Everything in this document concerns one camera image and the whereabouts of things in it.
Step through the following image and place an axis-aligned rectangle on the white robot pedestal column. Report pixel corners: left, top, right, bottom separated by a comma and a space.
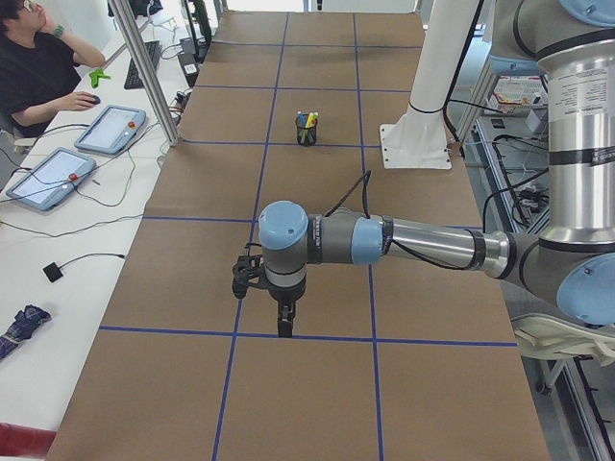
380, 0, 482, 169

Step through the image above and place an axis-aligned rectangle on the black computer keyboard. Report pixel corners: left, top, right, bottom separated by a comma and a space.
123, 40, 161, 91

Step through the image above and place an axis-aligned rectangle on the folded blue plaid umbrella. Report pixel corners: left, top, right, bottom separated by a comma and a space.
1, 304, 51, 359

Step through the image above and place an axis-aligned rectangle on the yellow highlighter pen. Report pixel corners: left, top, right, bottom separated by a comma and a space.
303, 112, 318, 146

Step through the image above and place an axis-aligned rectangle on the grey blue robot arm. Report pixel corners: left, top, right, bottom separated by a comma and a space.
258, 1, 614, 337

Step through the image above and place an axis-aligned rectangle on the green plastic clamp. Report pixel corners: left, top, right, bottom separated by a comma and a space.
88, 68, 111, 88

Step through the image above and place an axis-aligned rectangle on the black mesh pen cup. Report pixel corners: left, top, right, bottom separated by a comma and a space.
295, 117, 317, 147

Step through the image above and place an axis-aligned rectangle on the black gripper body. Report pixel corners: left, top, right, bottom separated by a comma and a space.
268, 283, 306, 307

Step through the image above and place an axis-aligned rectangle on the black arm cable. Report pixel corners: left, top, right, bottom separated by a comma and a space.
324, 169, 481, 270

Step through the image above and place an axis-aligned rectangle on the black box with label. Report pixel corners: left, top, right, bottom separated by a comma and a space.
177, 37, 200, 87

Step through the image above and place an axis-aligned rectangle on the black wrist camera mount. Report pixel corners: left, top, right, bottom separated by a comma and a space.
232, 255, 268, 300

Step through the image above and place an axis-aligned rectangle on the white basket with parts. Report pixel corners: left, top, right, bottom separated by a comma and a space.
487, 76, 548, 116

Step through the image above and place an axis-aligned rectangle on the aluminium frame post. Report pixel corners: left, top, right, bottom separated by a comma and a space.
109, 0, 179, 147

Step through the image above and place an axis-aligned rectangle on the person in black shirt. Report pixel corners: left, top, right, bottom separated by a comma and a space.
1, 1, 105, 137

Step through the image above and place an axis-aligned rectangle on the far grey teach pendant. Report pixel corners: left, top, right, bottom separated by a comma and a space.
74, 105, 146, 155

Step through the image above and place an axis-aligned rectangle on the grey teach pendant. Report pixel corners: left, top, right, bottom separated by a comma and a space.
6, 148, 97, 211
74, 105, 146, 155

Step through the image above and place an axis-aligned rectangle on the near grey teach pendant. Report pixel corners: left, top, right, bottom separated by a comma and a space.
6, 148, 97, 211

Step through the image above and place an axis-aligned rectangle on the small black square puck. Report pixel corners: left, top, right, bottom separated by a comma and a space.
42, 262, 63, 282

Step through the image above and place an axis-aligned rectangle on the blue highlighter pen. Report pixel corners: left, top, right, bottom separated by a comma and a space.
295, 111, 306, 145

